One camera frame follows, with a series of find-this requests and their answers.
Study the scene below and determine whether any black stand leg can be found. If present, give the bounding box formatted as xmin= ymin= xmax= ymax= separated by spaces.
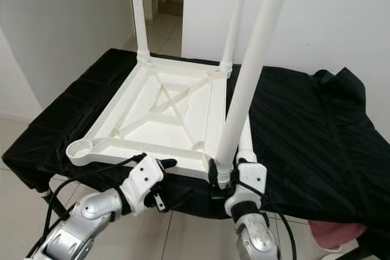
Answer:
xmin=40 ymin=188 xmax=71 ymax=218

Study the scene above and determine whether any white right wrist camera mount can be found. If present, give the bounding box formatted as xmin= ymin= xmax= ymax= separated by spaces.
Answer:
xmin=224 ymin=161 xmax=268 ymax=215

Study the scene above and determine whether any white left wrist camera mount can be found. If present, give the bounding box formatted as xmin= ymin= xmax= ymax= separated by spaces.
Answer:
xmin=121 ymin=155 xmax=165 ymax=215

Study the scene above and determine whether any white plastic table leg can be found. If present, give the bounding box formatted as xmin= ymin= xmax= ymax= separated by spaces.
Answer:
xmin=129 ymin=0 xmax=152 ymax=63
xmin=213 ymin=0 xmax=296 ymax=178
xmin=218 ymin=0 xmax=252 ymax=71
xmin=236 ymin=114 xmax=258 ymax=164

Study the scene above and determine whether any brown floor mat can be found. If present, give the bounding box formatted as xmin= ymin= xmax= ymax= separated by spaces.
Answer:
xmin=158 ymin=0 xmax=185 ymax=16

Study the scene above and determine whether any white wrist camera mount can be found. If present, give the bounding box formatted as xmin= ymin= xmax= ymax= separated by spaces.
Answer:
xmin=224 ymin=161 xmax=268 ymax=215
xmin=121 ymin=155 xmax=165 ymax=215

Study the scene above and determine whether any white plastic table top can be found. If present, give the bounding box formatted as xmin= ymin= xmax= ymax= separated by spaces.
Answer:
xmin=66 ymin=52 xmax=233 ymax=181

